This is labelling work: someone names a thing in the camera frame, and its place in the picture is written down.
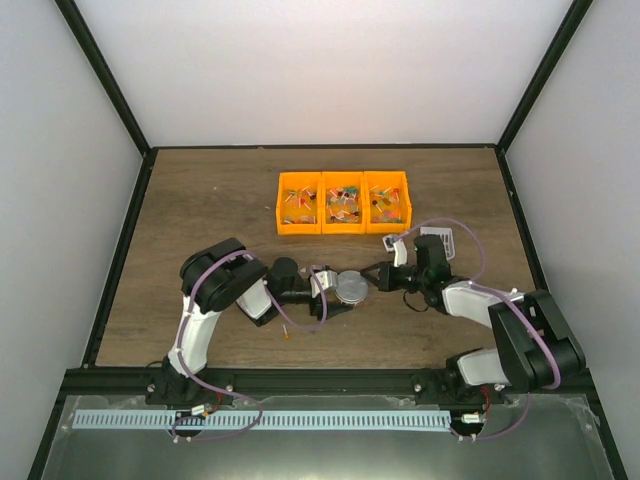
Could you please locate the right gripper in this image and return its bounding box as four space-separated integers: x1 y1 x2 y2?
360 264 427 295

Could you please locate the white jar lid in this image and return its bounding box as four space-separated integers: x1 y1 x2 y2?
335 270 368 305

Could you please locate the white slotted scoop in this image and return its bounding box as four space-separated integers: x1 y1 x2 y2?
419 226 456 260

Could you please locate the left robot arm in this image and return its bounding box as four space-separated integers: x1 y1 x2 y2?
163 237 353 404

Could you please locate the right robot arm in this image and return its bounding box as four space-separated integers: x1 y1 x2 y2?
360 234 586 403

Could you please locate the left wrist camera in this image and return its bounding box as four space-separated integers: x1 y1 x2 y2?
309 266 339 298

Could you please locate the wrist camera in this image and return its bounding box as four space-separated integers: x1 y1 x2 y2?
309 266 339 298
383 234 408 267

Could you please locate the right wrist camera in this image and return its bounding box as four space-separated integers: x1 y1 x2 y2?
383 234 408 267

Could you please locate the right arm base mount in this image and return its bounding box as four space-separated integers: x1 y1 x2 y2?
410 368 501 406

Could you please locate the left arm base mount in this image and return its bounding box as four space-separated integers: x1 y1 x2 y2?
145 361 235 407

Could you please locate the light blue cable duct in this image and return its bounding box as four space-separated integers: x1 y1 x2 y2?
71 409 451 432

